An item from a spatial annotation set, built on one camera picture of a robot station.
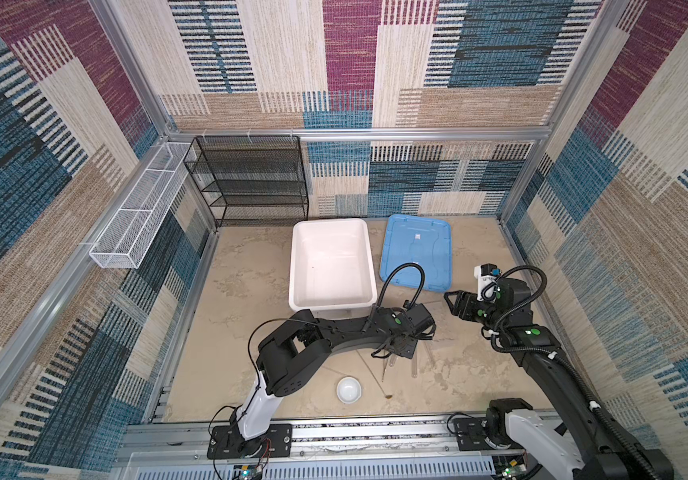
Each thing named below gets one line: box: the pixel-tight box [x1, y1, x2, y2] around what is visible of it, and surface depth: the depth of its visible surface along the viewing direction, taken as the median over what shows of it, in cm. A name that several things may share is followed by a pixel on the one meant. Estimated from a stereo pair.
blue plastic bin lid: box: [380, 214, 452, 293], surface depth 114 cm
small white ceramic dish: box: [336, 376, 362, 404], surface depth 81 cm
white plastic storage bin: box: [288, 218, 378, 319], surface depth 101 cm
